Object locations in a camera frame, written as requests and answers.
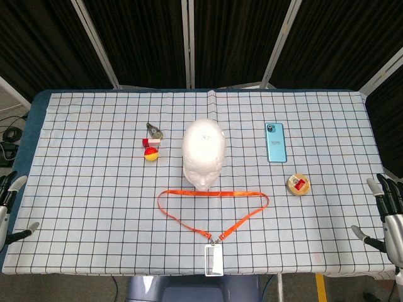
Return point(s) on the clear badge holder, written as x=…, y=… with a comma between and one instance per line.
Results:
x=217, y=264

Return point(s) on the blue smartphone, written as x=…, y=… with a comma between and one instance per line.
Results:
x=276, y=144

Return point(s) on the yellow and red ball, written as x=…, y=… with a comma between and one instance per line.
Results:
x=151, y=155

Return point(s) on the round tin red label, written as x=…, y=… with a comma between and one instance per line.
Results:
x=298, y=185

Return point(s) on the black folding screen panel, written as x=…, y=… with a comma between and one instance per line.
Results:
x=138, y=41
x=340, y=37
x=41, y=41
x=388, y=126
x=239, y=41

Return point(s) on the white foam mannequin head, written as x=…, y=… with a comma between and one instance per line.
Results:
x=204, y=148

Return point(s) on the white table leg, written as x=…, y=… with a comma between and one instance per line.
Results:
x=280, y=287

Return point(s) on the red and white block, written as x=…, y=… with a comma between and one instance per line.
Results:
x=152, y=142

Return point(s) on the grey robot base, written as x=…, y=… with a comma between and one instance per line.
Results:
x=189, y=291

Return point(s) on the black power adapter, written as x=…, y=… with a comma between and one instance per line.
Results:
x=7, y=154

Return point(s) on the blue checked tablecloth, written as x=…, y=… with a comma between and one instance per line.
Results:
x=94, y=204

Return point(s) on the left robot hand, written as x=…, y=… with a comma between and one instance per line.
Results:
x=4, y=217

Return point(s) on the yellow floor tape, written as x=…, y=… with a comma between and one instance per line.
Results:
x=321, y=287

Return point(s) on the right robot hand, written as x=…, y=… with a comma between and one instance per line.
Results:
x=393, y=226

